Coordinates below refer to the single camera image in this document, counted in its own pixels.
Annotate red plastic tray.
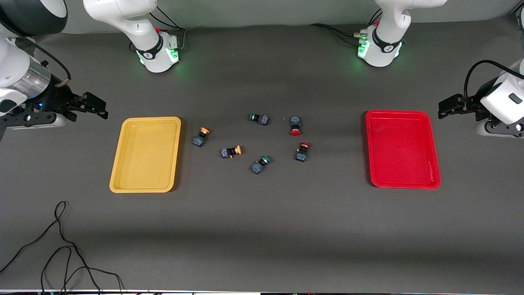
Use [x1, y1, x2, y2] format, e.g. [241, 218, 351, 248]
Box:
[365, 110, 442, 190]

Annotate yellow plastic tray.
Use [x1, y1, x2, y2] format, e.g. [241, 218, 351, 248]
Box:
[109, 117, 182, 193]

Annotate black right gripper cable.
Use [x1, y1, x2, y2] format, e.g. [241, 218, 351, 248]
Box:
[0, 29, 72, 89]

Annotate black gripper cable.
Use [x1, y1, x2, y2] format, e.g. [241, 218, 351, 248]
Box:
[0, 29, 72, 89]
[464, 60, 524, 103]

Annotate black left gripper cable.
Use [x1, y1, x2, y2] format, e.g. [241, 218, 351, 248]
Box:
[464, 60, 524, 103]

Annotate thin black loose cable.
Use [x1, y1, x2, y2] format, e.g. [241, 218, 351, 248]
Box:
[0, 201, 125, 295]

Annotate black right arm base cables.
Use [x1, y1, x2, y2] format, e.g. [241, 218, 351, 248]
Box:
[129, 6, 187, 54]

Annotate black arm base cables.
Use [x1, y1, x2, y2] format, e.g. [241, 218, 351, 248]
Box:
[129, 6, 187, 54]
[309, 8, 383, 45]

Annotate black left arm base cables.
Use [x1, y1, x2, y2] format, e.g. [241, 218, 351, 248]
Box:
[309, 8, 383, 45]

